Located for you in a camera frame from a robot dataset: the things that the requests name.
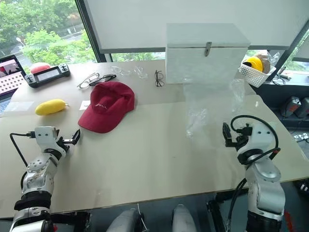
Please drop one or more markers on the clear safety goggles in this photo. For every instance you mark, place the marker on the clear safety goggles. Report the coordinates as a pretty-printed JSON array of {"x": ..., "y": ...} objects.
[{"x": 140, "y": 73}]

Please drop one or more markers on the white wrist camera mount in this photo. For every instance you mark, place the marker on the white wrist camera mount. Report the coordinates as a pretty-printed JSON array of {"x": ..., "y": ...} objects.
[
  {"x": 44, "y": 136},
  {"x": 260, "y": 137}
]

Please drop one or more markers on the white perforated plastic basket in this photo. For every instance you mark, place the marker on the white perforated plastic basket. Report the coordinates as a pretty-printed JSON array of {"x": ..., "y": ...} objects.
[{"x": 253, "y": 75}]

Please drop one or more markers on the clear plastic bag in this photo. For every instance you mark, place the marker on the clear plastic bag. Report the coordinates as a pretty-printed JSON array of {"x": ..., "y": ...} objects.
[{"x": 198, "y": 116}]

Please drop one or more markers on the red plush toy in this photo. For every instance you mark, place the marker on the red plush toy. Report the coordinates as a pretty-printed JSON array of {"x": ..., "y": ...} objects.
[{"x": 38, "y": 67}]

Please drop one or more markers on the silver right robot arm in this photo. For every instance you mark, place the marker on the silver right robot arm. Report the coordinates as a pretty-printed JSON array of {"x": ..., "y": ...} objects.
[{"x": 265, "y": 174}]

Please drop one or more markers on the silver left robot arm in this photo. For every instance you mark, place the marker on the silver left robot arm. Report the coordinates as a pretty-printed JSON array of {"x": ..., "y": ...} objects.
[{"x": 36, "y": 178}]

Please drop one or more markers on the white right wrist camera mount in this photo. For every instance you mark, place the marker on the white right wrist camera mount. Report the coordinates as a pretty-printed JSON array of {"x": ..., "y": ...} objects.
[{"x": 260, "y": 137}]

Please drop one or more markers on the yellow cap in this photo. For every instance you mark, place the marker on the yellow cap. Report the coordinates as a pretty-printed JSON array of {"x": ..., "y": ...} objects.
[{"x": 256, "y": 63}]

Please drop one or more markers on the black window frame post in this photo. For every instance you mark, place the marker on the black window frame post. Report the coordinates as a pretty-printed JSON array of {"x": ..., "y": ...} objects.
[{"x": 91, "y": 36}]

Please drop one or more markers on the open laptop computer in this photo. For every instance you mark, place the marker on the open laptop computer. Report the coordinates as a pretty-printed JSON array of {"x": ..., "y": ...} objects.
[{"x": 9, "y": 82}]

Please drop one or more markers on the grey battery charger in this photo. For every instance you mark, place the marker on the grey battery charger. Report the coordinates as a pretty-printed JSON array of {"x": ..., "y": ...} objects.
[
  {"x": 292, "y": 107},
  {"x": 305, "y": 107}
]

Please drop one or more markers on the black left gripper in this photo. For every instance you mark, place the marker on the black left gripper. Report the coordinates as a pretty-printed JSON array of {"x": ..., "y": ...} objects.
[{"x": 66, "y": 141}]

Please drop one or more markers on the thick black frame glasses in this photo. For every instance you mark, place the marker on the thick black frame glasses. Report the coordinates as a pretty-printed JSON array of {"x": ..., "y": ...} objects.
[{"x": 108, "y": 77}]

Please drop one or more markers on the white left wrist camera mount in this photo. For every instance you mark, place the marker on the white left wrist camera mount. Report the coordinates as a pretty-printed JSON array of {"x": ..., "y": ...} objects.
[{"x": 44, "y": 136}]

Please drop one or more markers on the dark frame glasses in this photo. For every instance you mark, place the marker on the dark frame glasses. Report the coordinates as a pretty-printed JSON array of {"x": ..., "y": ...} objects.
[{"x": 281, "y": 79}]

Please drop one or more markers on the yellow plush mango toy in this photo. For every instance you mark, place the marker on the yellow plush mango toy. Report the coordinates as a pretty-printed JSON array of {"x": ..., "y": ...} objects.
[{"x": 49, "y": 107}]

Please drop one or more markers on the dark red baseball cap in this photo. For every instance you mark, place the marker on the dark red baseball cap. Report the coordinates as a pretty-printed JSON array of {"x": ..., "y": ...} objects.
[{"x": 108, "y": 106}]

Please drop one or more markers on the grey rounded robot leg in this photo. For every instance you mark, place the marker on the grey rounded robot leg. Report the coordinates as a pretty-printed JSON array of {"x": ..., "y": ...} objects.
[
  {"x": 184, "y": 220},
  {"x": 123, "y": 221}
]

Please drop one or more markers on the thin metal frame glasses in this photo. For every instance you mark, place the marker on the thin metal frame glasses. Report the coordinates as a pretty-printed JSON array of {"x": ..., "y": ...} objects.
[{"x": 84, "y": 84}]

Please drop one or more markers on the metal box latch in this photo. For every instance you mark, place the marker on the metal box latch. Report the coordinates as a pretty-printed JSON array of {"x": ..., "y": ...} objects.
[{"x": 207, "y": 49}]

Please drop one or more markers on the white power strip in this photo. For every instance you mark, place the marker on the white power strip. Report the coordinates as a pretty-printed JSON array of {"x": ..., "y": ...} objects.
[{"x": 301, "y": 137}]

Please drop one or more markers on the crumpled clear plastic wrap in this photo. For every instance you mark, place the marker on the crumpled clear plastic wrap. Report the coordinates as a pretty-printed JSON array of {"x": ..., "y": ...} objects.
[{"x": 275, "y": 58}]

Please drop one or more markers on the white lidded box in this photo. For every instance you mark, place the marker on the white lidded box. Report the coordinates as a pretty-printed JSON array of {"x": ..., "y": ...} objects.
[{"x": 205, "y": 33}]

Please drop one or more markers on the round black frame glasses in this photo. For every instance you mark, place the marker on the round black frame glasses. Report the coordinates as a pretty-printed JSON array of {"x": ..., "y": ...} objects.
[{"x": 159, "y": 83}]

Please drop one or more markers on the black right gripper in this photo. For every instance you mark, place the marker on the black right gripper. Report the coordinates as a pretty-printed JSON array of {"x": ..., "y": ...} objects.
[{"x": 240, "y": 142}]

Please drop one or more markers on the black handheld controller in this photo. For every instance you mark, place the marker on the black handheld controller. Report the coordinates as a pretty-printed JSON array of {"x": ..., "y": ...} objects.
[{"x": 47, "y": 76}]

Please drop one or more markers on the small white paper label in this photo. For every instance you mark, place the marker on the small white paper label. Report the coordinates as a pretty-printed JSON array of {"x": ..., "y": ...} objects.
[{"x": 84, "y": 105}]

